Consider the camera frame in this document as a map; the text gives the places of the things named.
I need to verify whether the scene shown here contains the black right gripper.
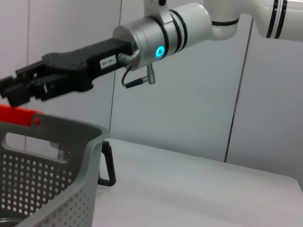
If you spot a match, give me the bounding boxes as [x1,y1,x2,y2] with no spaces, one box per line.
[0,38,134,107]

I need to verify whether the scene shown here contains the glass teacup black base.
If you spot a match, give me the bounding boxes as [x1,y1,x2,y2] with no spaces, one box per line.
[0,218,24,227]

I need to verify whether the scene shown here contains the grey perforated storage bin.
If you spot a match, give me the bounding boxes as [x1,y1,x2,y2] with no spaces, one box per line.
[0,114,110,227]

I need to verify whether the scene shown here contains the orange bin handle clip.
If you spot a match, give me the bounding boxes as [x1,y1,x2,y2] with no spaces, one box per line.
[0,103,45,127]

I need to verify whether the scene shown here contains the glass pitcher black handle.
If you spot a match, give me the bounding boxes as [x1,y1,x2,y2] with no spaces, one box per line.
[48,140,117,187]

